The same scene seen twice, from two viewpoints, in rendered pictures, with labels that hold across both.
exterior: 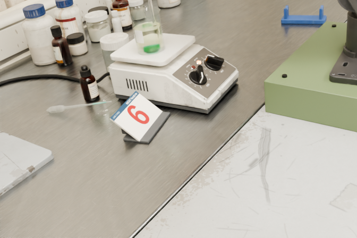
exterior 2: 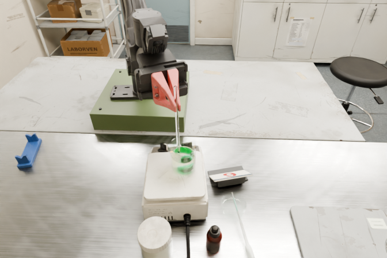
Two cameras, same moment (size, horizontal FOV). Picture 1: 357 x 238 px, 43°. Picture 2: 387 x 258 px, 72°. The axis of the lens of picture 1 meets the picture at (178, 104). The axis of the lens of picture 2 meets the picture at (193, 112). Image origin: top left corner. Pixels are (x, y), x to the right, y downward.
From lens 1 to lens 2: 1.03 m
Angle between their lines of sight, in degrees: 97
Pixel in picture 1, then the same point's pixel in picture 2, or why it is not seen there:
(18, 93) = not seen: outside the picture
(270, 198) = (243, 113)
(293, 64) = (159, 112)
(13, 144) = (309, 243)
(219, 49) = (91, 190)
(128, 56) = (200, 178)
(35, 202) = (319, 186)
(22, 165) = (314, 213)
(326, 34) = (114, 109)
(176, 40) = (159, 161)
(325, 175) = (220, 105)
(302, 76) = not seen: hidden behind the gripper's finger
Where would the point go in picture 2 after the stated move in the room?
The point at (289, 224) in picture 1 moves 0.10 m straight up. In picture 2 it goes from (251, 106) to (255, 80)
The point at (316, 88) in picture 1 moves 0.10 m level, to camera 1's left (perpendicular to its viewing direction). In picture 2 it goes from (183, 100) to (204, 116)
